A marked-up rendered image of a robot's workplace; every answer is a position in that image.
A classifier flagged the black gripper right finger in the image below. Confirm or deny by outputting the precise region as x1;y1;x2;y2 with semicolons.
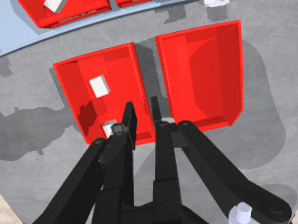
151;96;292;224

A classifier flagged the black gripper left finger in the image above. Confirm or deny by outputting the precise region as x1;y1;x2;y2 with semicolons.
32;101;138;224

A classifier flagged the red bin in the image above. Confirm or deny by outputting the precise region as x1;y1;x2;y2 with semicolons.
18;0;112;29
155;20;243;132
115;0;151;8
53;42;155;145

